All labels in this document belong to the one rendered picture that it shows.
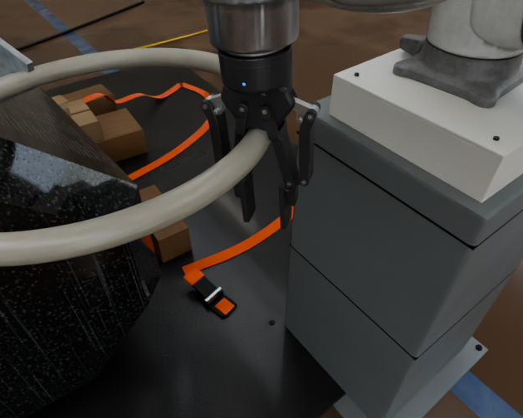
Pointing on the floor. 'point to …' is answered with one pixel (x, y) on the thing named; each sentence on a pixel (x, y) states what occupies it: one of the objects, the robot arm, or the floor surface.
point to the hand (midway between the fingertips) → (266, 201)
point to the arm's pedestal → (397, 270)
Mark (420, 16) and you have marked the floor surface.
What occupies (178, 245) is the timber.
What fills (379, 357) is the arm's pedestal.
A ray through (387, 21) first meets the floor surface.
